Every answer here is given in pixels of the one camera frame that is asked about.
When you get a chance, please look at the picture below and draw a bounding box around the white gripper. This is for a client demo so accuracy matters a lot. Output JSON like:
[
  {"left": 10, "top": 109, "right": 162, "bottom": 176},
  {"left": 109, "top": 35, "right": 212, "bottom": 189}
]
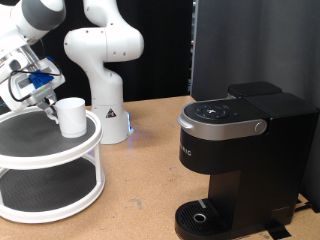
[{"left": 0, "top": 58, "right": 66, "bottom": 117}]

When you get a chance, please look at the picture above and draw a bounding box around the white mug with green mark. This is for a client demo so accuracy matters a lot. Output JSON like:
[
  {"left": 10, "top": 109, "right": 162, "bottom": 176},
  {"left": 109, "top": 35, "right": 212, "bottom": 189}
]
[{"left": 48, "top": 96, "right": 88, "bottom": 139}]

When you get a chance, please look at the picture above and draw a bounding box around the black Keurig coffee machine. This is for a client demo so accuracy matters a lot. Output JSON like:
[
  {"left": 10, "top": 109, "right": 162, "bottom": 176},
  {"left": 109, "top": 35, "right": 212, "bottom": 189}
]
[{"left": 174, "top": 81, "right": 320, "bottom": 240}]

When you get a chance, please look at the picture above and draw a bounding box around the white two-tier turntable shelf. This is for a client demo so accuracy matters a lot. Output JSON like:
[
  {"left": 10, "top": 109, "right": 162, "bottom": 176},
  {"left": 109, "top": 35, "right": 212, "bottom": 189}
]
[{"left": 0, "top": 104, "right": 106, "bottom": 224}]

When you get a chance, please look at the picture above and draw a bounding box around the black tape strip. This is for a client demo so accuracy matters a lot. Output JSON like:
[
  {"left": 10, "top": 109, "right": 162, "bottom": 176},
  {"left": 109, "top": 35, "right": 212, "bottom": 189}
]
[{"left": 264, "top": 219, "right": 293, "bottom": 240}]

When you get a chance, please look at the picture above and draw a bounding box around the blue cable clip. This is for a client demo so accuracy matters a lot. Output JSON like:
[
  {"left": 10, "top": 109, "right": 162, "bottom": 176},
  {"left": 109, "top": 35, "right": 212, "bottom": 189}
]
[{"left": 28, "top": 55, "right": 55, "bottom": 90}]

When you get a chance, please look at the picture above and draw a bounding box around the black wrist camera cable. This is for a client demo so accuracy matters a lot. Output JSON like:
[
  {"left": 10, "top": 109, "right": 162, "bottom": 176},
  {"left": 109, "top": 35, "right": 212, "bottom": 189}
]
[{"left": 7, "top": 39, "right": 63, "bottom": 103}]

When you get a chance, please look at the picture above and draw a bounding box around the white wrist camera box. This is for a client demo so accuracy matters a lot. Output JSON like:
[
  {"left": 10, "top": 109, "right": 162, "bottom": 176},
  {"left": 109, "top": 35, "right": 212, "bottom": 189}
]
[{"left": 0, "top": 53, "right": 28, "bottom": 84}]

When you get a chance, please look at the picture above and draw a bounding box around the black power cable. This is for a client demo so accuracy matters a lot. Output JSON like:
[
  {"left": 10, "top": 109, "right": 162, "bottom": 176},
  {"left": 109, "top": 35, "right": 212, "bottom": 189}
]
[{"left": 293, "top": 199, "right": 316, "bottom": 213}]

